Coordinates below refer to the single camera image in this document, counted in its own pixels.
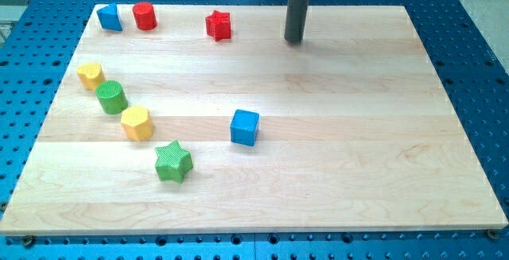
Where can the blue perforated metal table plate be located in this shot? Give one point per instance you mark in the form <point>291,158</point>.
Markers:
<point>40,47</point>

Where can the yellow hexagon block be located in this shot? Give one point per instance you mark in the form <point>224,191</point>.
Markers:
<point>137,123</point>

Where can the green cylinder block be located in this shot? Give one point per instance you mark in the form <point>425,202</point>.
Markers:
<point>111,97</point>

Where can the red cylinder block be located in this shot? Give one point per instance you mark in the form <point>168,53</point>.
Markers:
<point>144,16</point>

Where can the yellow heart block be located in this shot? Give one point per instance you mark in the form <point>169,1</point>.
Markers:
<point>90,75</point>

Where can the green star block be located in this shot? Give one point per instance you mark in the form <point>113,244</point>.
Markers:
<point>173,162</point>

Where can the blue cube block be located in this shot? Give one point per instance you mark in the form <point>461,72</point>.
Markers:
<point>244,127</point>

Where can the blue triangular block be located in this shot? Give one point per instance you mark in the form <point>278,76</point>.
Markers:
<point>109,17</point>

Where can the light wooden board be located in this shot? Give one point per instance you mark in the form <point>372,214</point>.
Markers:
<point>355,133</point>

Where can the red star block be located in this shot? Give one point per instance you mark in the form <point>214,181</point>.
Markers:
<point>218,25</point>

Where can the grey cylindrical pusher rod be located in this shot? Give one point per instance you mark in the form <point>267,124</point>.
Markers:
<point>295,21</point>

